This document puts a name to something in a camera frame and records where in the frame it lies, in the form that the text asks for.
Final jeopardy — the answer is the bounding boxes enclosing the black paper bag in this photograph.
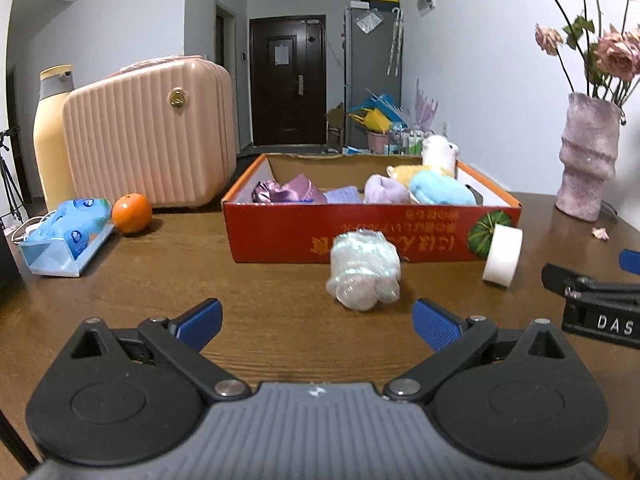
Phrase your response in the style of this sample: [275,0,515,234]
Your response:
[0,232,23,291]

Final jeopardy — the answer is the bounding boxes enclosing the bunch of dried pink roses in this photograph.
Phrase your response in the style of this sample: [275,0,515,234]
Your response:
[510,0,640,108]

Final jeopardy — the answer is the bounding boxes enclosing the white charger with cable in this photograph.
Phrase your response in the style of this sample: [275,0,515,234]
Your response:
[12,210,56,245]

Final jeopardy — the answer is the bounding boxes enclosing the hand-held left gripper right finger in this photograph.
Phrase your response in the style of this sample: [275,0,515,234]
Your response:
[382,297,578,405]

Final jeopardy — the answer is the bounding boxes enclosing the dark brown entrance door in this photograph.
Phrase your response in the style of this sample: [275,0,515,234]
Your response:
[249,16,327,148]

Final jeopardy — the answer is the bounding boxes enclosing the orange fruit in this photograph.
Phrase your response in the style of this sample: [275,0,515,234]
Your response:
[111,192,153,235]

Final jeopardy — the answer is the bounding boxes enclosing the blue and yellow bags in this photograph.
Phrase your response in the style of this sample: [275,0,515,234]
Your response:
[347,92,408,133]

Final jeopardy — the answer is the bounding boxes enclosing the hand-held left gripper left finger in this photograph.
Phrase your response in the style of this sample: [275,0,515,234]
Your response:
[55,298,252,404]

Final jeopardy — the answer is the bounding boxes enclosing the yellow thermos bottle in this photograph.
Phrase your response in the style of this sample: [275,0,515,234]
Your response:
[32,64,76,211]

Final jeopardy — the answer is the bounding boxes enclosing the red cardboard box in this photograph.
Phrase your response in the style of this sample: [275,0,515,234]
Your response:
[221,152,523,264]

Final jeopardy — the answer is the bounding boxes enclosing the mottled pink ceramic vase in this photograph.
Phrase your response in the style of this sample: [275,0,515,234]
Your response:
[555,91,623,222]

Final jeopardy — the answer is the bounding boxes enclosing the lilac fluffy towel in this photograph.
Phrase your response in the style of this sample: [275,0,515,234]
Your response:
[363,174,411,205]

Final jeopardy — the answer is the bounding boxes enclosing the blue tissue pack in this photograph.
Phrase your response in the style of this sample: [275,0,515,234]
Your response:
[19,197,116,278]

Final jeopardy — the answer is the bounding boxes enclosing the purple folded umbrella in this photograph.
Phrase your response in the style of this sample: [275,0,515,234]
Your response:
[414,80,440,133]

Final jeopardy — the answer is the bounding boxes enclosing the white tape roll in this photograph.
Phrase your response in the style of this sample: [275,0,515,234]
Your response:
[481,224,524,288]

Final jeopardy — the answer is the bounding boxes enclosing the purple drawstring pouch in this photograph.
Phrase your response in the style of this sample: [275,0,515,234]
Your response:
[322,186,363,205]

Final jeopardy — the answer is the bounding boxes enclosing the white sheep plush toy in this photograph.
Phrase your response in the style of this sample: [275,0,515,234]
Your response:
[386,135,478,207]

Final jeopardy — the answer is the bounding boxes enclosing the iridescent crinkled plastic ball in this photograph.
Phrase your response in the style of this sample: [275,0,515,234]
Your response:
[325,229,402,311]

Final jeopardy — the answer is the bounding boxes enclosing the purple satin scrunchie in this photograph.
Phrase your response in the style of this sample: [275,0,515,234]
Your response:
[251,174,328,206]

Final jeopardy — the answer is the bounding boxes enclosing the pink ribbed suitcase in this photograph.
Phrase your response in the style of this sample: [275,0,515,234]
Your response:
[62,55,238,209]

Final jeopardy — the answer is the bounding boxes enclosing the open brown carton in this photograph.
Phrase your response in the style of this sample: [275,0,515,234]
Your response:
[326,104,347,149]

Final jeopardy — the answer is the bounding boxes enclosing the grey refrigerator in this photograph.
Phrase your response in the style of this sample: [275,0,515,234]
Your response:
[344,5,402,148]

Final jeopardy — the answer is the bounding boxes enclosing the folded white umbrella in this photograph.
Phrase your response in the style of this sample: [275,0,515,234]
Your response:
[387,7,405,77]

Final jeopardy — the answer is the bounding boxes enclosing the wire rack with bottles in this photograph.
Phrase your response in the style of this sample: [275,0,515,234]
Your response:
[385,127,432,156]

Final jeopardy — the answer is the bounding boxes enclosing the black tripod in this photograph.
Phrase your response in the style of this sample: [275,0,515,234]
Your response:
[0,127,31,233]

